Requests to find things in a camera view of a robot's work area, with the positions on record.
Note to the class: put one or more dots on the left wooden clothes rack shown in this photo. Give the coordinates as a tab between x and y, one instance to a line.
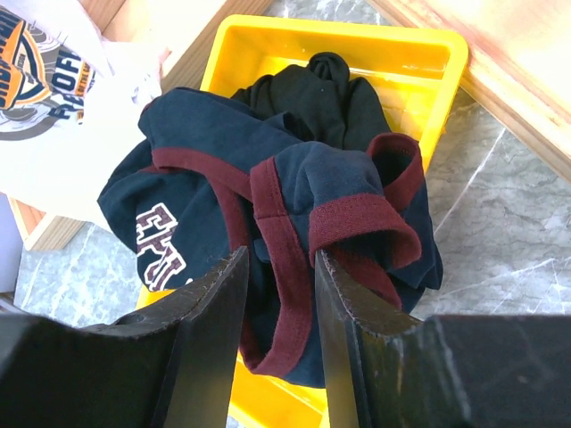
185	30

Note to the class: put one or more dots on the yellow plastic tray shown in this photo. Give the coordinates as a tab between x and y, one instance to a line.
416	74

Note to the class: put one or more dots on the white navy graphic tank top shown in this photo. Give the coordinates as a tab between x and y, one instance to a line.
70	103

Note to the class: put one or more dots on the navy maroon-trimmed tank top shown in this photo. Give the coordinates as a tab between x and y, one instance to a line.
210	177

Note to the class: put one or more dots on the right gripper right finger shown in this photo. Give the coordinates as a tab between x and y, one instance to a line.
363	377

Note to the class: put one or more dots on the black garment in tray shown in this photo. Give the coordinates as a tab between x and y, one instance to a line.
329	105

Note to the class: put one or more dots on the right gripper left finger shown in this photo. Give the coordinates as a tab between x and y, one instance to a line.
171	364

